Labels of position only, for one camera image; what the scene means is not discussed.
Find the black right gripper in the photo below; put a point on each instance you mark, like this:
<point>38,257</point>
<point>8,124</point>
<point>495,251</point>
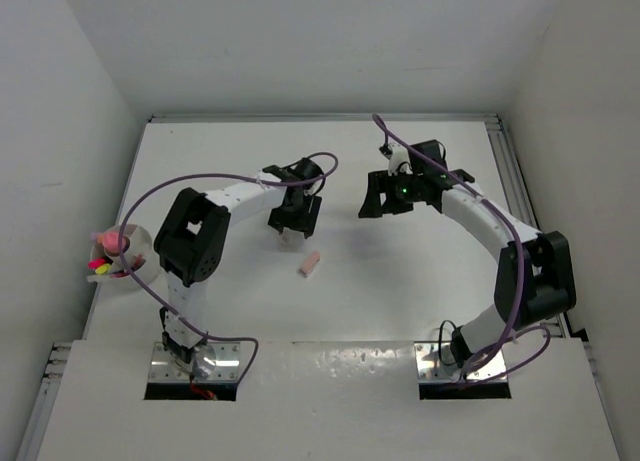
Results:
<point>381,182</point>

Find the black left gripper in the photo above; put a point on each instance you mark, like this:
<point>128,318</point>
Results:
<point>304,222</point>

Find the white eraser with label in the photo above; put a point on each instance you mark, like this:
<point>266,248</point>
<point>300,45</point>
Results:
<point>286,241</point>

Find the yellow black highlighter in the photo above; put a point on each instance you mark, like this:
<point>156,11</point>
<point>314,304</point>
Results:
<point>103,269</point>

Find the pink black highlighter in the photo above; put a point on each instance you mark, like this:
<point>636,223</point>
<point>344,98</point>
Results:
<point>96,263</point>

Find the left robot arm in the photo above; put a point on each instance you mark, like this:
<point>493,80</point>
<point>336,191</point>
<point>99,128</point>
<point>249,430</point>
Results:
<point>191,240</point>

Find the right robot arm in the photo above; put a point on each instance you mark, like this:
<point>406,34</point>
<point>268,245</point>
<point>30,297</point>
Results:
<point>535,278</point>

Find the pink eraser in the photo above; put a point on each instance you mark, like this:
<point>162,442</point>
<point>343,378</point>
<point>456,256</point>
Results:
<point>309,263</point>

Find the white round container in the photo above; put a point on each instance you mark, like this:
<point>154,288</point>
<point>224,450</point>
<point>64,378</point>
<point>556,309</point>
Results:
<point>120,274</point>

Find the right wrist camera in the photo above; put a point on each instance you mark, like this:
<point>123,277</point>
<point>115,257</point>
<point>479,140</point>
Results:
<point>397,157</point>

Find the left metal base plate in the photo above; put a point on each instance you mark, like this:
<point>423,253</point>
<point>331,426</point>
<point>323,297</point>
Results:
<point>211,375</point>

